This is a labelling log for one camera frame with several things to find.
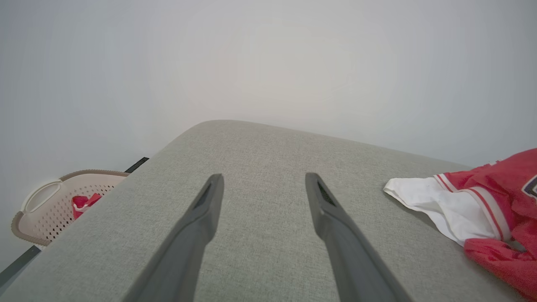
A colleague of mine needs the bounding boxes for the red garment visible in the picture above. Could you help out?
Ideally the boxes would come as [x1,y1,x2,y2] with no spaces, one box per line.
[71,193,103,220]

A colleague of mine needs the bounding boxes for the beige perforated laundry basket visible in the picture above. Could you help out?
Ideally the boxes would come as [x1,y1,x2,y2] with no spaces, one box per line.
[11,169,131,247]

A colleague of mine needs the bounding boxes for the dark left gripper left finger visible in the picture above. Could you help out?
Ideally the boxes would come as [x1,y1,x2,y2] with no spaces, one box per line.
[122,173,224,302]

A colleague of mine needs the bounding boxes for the red jersey white sleeves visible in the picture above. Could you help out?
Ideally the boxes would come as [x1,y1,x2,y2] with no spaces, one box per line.
[383,148,537,301]

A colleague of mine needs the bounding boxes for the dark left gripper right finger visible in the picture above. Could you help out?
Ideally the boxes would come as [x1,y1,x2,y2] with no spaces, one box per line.
[305,172,414,302]

